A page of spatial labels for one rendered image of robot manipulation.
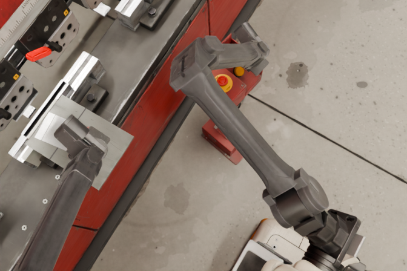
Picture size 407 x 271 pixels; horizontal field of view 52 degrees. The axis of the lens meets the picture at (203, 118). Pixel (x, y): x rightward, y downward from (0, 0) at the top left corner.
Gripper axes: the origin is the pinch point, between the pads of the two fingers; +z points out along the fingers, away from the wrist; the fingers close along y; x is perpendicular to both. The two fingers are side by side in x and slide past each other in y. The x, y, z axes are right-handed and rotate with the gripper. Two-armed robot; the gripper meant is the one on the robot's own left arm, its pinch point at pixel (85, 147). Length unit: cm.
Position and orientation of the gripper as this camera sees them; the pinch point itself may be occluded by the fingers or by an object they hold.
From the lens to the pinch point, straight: 123.6
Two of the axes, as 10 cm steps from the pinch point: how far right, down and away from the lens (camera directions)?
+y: -5.1, 8.2, -2.4
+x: 7.7, 5.7, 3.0
